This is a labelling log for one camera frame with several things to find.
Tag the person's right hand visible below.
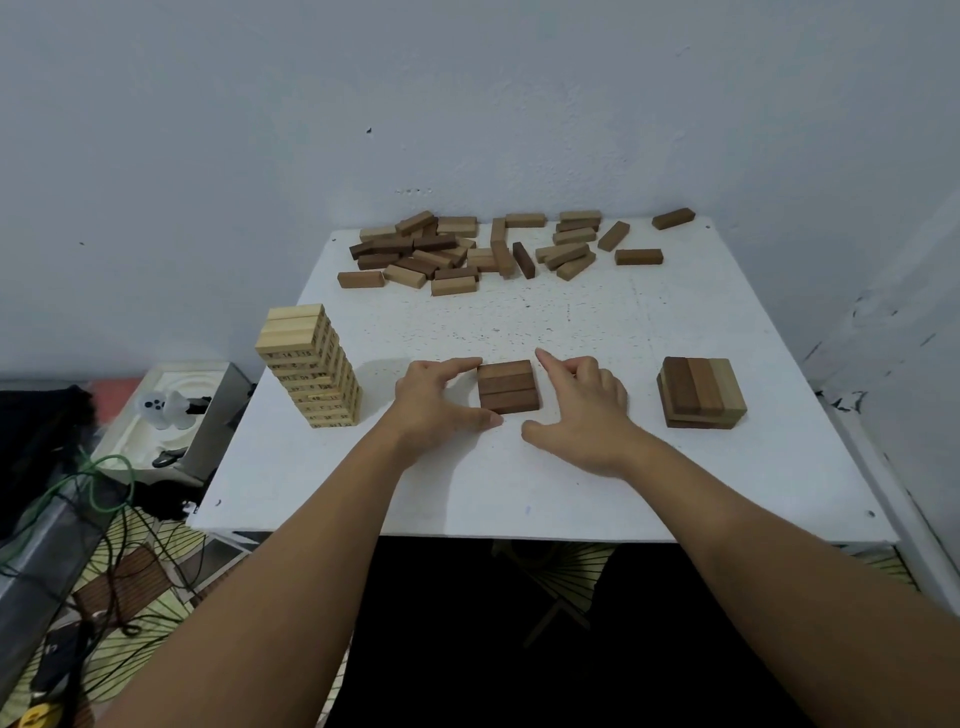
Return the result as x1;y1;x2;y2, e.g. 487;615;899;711
520;348;648;481

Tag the person's left hand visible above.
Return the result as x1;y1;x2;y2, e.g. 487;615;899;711
378;357;505;472

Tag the person's right forearm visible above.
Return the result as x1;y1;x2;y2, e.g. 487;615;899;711
613;433;960;728

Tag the person's left forearm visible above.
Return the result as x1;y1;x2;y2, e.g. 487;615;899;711
93;429;421;728

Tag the small stack of mixed blocks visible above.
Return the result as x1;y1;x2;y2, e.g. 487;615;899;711
656;356;750;431

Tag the pile of loose wooden blocks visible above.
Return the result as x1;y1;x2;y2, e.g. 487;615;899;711
336;207;697;298

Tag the tower of light wooden blocks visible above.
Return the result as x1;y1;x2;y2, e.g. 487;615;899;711
254;303;365;430

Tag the white foam box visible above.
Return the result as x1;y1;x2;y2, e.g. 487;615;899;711
96;363;254;490

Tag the white toy figure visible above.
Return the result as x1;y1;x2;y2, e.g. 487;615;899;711
136;389;213;432

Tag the leaf patterned floor mat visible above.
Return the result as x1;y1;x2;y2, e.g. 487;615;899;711
0;506;252;728

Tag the black cloth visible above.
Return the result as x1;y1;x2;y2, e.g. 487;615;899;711
0;384;99;543

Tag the green cable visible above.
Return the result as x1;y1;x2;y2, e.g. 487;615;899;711
0;448;138;560

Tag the black cable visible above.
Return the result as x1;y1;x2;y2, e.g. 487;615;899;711
71;510;211;639

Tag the grey metal rail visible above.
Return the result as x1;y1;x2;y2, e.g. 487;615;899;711
0;478;127;680

